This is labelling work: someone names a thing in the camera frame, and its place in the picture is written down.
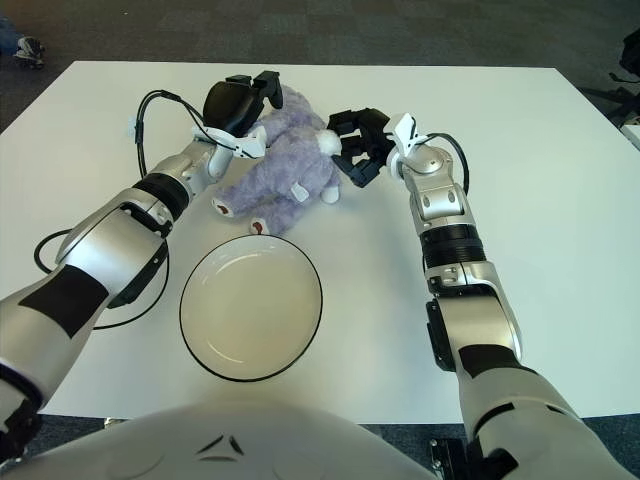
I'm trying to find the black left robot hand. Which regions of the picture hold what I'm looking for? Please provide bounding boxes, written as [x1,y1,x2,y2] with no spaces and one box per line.
[202,71,285,136]

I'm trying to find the black device on stand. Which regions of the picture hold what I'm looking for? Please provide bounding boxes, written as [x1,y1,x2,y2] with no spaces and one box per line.
[619,34,640,76]

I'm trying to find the white plate with black rim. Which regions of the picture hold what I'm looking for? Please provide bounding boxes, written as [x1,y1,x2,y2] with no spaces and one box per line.
[178,234,324,384]

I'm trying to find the black stand legs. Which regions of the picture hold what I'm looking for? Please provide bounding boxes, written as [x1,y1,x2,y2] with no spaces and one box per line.
[582,72,640,126]

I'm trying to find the grey white sneaker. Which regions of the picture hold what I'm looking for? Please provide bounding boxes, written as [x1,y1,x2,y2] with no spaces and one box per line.
[13,35,46,69]

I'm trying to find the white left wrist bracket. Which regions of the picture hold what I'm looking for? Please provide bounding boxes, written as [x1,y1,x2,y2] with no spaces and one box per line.
[192,124,269,160]

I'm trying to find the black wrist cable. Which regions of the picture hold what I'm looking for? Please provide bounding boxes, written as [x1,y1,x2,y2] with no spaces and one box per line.
[424,132,471,194]
[130,88,221,176]

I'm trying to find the person leg in blue jeans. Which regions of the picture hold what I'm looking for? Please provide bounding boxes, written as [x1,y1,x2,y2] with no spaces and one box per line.
[0,14,24,54]

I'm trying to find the purple plush bunny doll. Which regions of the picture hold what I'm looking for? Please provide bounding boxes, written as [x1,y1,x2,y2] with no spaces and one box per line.
[210,84,345,237]

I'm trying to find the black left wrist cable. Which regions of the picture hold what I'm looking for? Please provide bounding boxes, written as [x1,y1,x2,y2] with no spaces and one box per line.
[130,88,221,176]

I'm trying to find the black left elbow cable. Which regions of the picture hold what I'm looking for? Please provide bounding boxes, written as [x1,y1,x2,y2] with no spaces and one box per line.
[33,227,174,331]

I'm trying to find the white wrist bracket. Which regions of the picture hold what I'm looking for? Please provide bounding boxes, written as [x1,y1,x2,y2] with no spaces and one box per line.
[387,113,431,166]
[192,124,269,160]

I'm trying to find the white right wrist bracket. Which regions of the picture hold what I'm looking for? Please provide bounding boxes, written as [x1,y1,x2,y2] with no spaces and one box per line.
[387,113,431,166]

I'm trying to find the grey robot torso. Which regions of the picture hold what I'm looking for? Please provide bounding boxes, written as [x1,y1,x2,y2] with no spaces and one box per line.
[0,399,441,480]

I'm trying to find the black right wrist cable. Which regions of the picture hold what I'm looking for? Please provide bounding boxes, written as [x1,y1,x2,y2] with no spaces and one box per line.
[424,132,471,194]

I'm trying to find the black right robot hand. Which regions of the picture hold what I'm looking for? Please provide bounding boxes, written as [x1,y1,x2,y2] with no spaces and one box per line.
[327,107,401,189]

